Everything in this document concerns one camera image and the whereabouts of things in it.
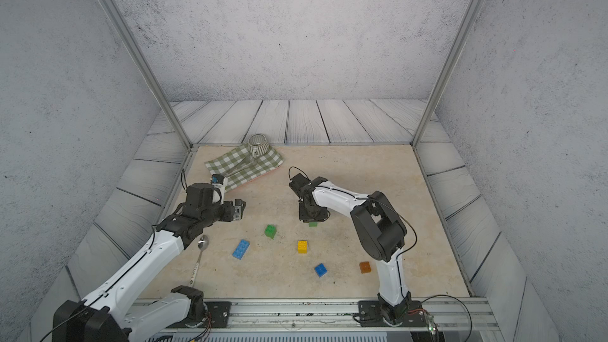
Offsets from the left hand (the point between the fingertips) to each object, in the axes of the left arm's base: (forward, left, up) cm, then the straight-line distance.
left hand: (237, 202), depth 83 cm
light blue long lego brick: (-11, 0, -14) cm, 18 cm away
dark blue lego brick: (-19, -28, -14) cm, 37 cm away
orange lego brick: (-18, -43, -13) cm, 49 cm away
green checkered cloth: (+28, +7, -13) cm, 32 cm away
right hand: (-1, -25, -12) cm, 28 cm away
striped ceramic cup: (+36, -1, -7) cm, 37 cm away
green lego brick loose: (-5, -10, -12) cm, 17 cm away
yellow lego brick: (-11, -22, -12) cm, 28 cm away
